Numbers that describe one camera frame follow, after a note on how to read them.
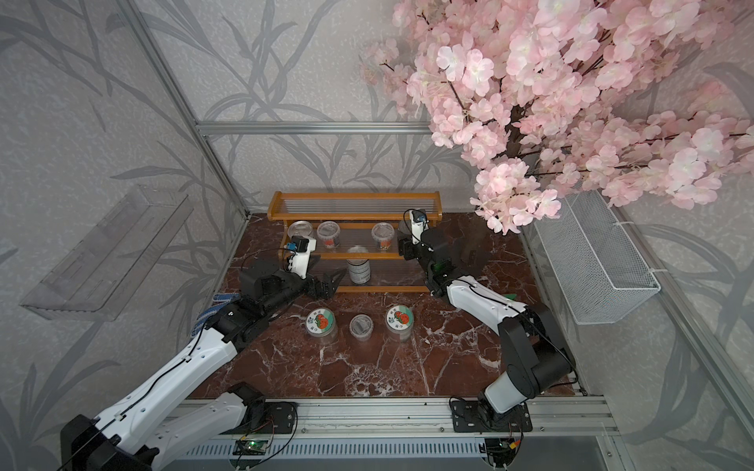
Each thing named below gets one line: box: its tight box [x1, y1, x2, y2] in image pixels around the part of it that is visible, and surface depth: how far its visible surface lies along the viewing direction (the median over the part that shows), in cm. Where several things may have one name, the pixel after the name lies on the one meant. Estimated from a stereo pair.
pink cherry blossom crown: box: [362, 0, 754, 233], surface depth 48 cm
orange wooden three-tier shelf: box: [268, 190, 443, 294], surface depth 91 cm
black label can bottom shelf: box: [346, 245, 372, 285], surface depth 93 cm
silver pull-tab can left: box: [286, 219, 314, 238], surface depth 90 cm
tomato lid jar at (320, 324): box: [305, 307, 337, 346], surface depth 84 cm
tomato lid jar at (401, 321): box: [385, 304, 416, 344], surface depth 84 cm
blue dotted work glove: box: [190, 292, 241, 337], surface depth 98 cm
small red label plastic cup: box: [349, 314, 375, 343], surface depth 86 cm
